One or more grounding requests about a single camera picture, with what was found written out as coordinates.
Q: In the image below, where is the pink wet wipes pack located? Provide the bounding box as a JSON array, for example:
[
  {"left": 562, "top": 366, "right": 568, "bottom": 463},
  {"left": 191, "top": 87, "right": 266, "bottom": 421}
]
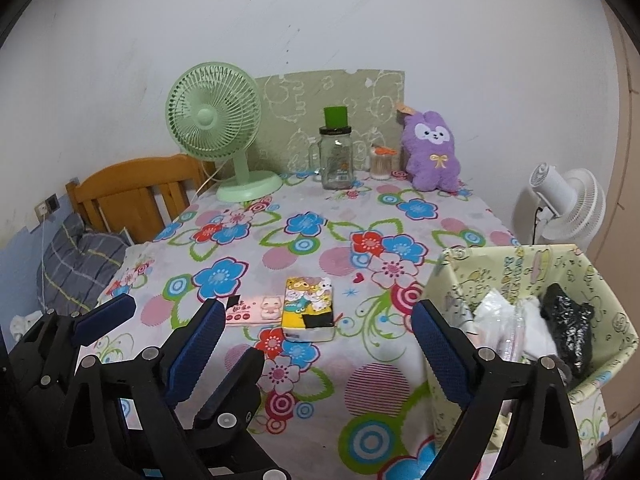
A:
[{"left": 226, "top": 295, "right": 283, "bottom": 326}]

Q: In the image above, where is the green patterned cardboard panel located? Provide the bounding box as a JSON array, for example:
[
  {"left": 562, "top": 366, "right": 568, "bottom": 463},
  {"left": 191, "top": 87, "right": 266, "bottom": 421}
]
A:
[{"left": 252, "top": 67, "right": 407, "bottom": 176}]

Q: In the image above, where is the white towel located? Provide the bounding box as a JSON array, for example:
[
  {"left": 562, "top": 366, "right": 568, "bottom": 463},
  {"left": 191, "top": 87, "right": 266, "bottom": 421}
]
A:
[{"left": 516, "top": 296, "right": 556, "bottom": 360}]

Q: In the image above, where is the toothpick jar orange lid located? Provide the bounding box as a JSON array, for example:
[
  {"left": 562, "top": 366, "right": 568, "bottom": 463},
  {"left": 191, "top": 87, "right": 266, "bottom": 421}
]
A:
[{"left": 369, "top": 145, "right": 397, "bottom": 180}]

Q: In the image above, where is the purple plush bunny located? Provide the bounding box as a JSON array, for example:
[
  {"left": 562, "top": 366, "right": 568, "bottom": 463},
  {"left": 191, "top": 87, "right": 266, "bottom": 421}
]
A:
[{"left": 400, "top": 110, "right": 461, "bottom": 193}]

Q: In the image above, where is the white standing fan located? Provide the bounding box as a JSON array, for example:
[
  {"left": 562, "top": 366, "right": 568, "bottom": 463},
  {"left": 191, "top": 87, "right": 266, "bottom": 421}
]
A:
[{"left": 529, "top": 162, "right": 606, "bottom": 252}]

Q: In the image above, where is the glass jar green lid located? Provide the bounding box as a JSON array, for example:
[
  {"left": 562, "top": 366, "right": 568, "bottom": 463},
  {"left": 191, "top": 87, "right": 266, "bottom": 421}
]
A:
[{"left": 308, "top": 105, "right": 355, "bottom": 191}]

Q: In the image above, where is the yellow cartoon storage box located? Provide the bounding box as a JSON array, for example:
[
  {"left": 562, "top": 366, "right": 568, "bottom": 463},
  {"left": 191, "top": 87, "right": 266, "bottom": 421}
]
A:
[{"left": 422, "top": 244, "right": 639, "bottom": 454}]

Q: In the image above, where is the wall power outlet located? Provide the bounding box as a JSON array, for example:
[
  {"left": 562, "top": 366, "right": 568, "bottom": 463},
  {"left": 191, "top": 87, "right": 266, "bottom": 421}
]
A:
[{"left": 35, "top": 194, "right": 60, "bottom": 222}]

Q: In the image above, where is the floral tablecloth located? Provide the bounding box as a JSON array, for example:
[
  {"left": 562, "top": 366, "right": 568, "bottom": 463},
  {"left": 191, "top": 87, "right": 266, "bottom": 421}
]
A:
[{"left": 90, "top": 174, "right": 514, "bottom": 479}]

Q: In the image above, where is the green desk fan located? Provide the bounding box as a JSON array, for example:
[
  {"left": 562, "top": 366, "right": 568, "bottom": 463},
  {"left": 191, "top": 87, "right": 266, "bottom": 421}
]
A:
[{"left": 165, "top": 62, "right": 282, "bottom": 203}]

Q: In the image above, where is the wooden headboard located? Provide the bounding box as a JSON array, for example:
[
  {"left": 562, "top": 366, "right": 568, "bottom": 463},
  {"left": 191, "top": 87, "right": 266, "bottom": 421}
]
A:
[{"left": 66, "top": 154, "right": 215, "bottom": 243}]

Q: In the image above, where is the grey drawstring pouch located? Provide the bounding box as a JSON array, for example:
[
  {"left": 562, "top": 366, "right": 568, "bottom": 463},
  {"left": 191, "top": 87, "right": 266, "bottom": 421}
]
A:
[{"left": 539, "top": 354, "right": 573, "bottom": 387}]

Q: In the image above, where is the black plastic bag bundle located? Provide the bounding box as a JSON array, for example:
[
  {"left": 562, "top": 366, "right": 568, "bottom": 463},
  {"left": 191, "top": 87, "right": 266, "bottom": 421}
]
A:
[{"left": 540, "top": 283, "right": 594, "bottom": 379}]

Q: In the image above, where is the beige door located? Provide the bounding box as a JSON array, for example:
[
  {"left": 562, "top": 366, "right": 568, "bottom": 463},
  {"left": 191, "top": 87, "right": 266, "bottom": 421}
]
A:
[{"left": 588, "top": 6, "right": 639, "bottom": 436}]

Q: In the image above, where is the grey plaid pillow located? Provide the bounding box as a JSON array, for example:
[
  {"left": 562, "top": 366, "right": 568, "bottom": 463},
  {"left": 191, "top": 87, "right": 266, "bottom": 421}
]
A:
[{"left": 37, "top": 212, "right": 130, "bottom": 315}]

